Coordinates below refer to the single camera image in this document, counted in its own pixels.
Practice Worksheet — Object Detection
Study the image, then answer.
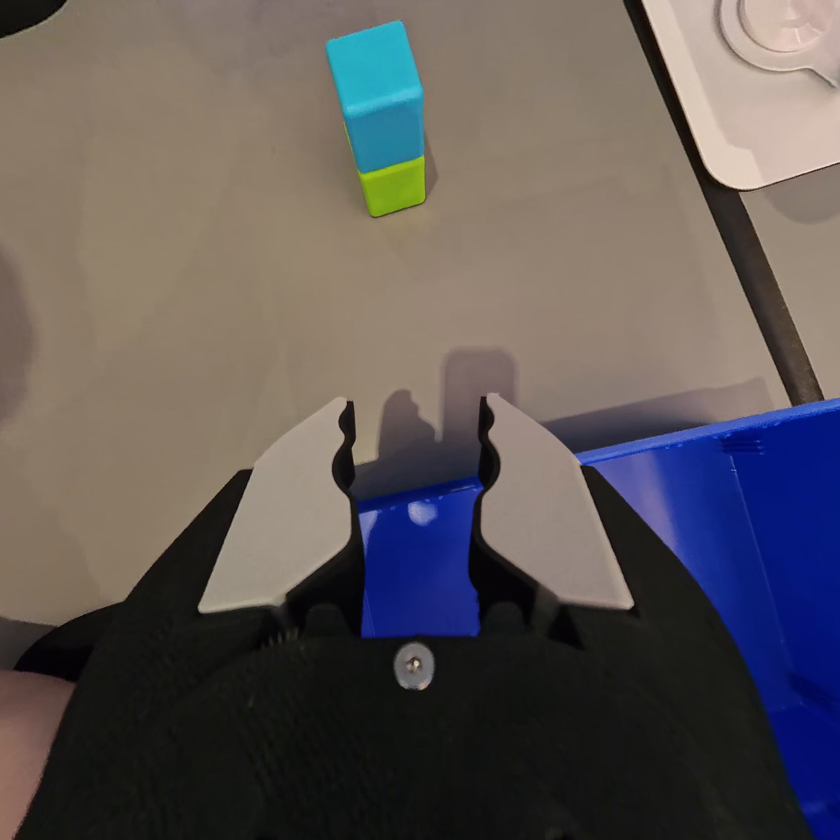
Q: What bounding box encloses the white sign stand base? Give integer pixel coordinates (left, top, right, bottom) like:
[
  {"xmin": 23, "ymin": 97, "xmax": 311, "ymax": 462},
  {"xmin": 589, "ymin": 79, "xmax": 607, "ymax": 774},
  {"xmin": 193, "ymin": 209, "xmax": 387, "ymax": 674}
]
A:
[{"xmin": 641, "ymin": 0, "xmax": 840, "ymax": 191}]

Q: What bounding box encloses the blue plastic bin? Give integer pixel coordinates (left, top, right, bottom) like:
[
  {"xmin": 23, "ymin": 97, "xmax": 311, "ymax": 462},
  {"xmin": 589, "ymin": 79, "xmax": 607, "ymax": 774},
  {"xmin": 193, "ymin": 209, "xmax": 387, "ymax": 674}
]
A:
[{"xmin": 357, "ymin": 398, "xmax": 840, "ymax": 840}]

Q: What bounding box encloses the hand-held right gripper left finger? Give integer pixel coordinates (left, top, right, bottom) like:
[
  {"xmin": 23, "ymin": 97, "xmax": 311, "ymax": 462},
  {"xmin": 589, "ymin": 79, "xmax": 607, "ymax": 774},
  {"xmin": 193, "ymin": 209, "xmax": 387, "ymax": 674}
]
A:
[{"xmin": 197, "ymin": 398, "xmax": 363, "ymax": 636}]

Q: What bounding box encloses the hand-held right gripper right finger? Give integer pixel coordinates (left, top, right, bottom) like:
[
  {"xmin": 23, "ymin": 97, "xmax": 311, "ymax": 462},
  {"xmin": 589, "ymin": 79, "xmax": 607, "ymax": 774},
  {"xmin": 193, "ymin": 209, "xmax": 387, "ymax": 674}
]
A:
[{"xmin": 470, "ymin": 393, "xmax": 637, "ymax": 636}]

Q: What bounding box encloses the teal magnetic cube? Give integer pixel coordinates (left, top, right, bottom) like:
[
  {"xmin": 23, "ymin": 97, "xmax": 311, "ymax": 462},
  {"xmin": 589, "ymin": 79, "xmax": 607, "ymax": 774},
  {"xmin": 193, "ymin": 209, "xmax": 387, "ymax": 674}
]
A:
[{"xmin": 326, "ymin": 20, "xmax": 426, "ymax": 172}]

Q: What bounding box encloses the black textured mat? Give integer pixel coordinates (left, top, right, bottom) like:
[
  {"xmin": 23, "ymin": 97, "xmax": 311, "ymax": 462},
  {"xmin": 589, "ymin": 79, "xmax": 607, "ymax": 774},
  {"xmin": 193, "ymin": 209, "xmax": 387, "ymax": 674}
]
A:
[{"xmin": 0, "ymin": 0, "xmax": 64, "ymax": 38}]

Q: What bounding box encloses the green magnetic cube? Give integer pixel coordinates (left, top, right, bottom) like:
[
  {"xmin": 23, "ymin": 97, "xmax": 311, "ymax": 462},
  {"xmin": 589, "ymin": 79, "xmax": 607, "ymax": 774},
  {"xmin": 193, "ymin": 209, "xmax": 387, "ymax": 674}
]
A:
[{"xmin": 347, "ymin": 125, "xmax": 429, "ymax": 219}]

